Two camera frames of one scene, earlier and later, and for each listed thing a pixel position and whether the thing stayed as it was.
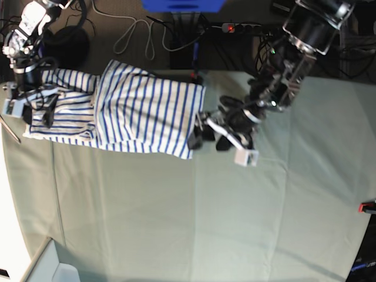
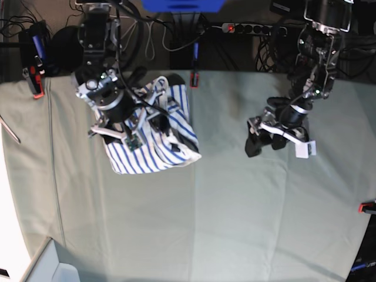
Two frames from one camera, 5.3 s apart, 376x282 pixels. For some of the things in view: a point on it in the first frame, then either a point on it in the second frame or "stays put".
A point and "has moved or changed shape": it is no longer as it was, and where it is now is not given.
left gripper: (37, 97) → (120, 119)
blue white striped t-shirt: (123, 108) has moved or changed shape
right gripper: (231, 124) → (275, 126)
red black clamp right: (367, 207) stays put
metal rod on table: (9, 129) stays put
